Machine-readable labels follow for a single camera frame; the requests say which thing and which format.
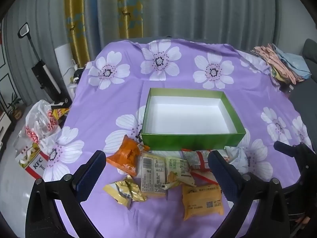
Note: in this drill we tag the white blue snack packet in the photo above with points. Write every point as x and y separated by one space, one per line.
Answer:
235 156

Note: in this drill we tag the potted plant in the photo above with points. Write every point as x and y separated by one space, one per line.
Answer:
13 106

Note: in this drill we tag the yellow snack bag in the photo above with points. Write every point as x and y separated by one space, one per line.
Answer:
59 112

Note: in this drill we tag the cream barcode snack packet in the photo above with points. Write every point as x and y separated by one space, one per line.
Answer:
152 176

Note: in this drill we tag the gold patterned curtain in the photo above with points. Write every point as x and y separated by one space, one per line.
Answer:
76 17
130 10

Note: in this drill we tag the orange snack packet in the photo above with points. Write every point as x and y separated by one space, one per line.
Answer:
126 156

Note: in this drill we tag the white low cabinet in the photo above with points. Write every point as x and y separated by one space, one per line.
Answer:
5 124

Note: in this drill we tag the white box appliance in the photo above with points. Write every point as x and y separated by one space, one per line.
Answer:
64 62

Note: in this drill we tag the black white small object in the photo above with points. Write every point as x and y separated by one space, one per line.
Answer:
76 73

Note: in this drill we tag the gold snack packet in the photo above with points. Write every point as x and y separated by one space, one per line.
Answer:
123 188

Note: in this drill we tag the pink folded clothes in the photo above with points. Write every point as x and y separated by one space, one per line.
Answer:
279 62

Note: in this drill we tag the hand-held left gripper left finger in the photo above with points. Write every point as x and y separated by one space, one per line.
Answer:
90 176

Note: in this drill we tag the green cardboard box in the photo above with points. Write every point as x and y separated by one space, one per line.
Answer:
188 142

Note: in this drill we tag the purple floral bedsheet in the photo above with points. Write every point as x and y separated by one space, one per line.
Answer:
173 79

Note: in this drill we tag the black upright vacuum cleaner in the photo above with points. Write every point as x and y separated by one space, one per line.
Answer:
43 74

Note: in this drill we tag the red white snack packet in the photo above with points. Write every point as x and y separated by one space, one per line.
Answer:
198 160

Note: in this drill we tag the white plastic bag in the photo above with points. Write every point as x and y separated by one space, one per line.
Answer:
37 121

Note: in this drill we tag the blue folded cloth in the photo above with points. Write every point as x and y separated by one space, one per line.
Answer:
296 63

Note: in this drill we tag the red white paper bag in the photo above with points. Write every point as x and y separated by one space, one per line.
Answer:
34 163

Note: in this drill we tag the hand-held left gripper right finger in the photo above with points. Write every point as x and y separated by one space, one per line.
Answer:
223 176

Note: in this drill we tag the green yellow snack packet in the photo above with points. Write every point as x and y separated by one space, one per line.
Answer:
177 171

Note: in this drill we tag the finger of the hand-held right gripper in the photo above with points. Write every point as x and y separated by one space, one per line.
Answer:
287 147

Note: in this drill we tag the grey curtain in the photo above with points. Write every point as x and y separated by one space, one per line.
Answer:
210 10

